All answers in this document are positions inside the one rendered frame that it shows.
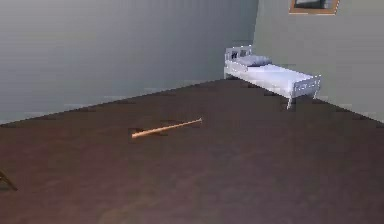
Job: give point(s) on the wooden baseball bat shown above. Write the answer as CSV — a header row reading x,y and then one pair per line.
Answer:
x,y
165,128

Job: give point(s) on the grey pillow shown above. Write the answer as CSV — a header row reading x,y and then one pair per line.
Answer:
x,y
254,60

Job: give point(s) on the white bed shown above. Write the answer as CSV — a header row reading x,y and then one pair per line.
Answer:
x,y
276,78

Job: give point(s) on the wood framed wall picture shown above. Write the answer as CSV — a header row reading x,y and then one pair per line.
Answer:
x,y
313,6

